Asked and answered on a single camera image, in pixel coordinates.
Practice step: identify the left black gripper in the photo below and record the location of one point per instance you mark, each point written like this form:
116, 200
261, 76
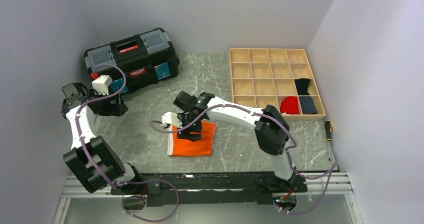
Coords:
117, 109

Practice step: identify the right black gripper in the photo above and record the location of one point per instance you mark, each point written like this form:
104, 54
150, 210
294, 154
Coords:
185, 133

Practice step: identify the orange underwear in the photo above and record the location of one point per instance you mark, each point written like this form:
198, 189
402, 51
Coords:
177, 147

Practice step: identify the wooden compartment tray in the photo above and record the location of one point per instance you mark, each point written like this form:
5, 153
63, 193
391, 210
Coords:
265, 76

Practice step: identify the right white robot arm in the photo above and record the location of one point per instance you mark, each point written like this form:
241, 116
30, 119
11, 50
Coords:
270, 128

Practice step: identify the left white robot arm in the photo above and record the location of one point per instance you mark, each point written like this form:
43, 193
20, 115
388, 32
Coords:
90, 158

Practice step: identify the red rolled underwear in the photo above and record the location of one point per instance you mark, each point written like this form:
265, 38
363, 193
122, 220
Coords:
289, 105

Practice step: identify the dark blue rolled underwear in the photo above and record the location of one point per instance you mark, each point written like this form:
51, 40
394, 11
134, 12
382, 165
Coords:
307, 105

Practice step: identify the black rolled underwear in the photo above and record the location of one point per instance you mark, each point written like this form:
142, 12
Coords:
302, 86

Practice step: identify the black plastic toolbox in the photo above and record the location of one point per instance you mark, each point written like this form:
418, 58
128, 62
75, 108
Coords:
145, 58

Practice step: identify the yellow black screwdriver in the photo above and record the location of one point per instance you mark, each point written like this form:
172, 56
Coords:
328, 131

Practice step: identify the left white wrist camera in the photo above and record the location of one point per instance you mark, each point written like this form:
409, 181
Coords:
101, 85

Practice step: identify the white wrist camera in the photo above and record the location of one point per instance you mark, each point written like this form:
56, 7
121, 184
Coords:
101, 85
169, 119

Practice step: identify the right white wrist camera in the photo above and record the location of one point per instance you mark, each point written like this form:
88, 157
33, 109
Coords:
169, 119

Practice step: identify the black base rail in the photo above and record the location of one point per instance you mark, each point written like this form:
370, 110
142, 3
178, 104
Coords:
211, 188

